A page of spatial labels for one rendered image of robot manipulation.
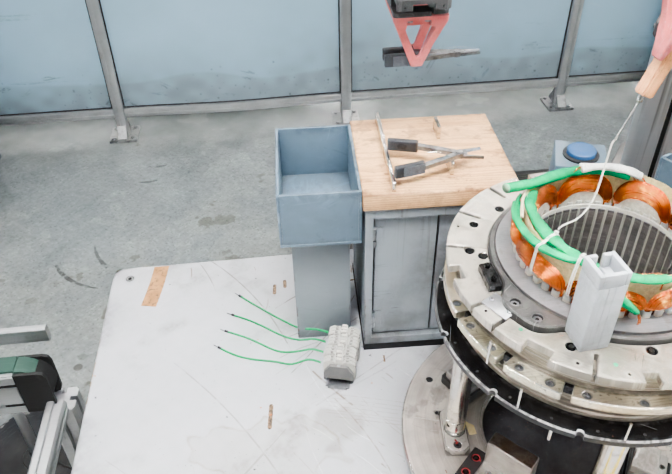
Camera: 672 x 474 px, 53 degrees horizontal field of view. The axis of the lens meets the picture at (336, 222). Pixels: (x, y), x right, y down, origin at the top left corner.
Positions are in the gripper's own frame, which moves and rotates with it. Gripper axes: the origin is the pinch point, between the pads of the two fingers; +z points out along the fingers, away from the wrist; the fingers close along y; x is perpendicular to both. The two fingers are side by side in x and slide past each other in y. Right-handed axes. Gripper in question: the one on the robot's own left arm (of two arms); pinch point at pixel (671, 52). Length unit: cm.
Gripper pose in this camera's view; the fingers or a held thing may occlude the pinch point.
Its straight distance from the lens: 63.6
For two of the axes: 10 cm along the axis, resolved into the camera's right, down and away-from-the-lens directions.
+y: 9.4, 2.8, 2.1
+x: -0.3, -5.3, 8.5
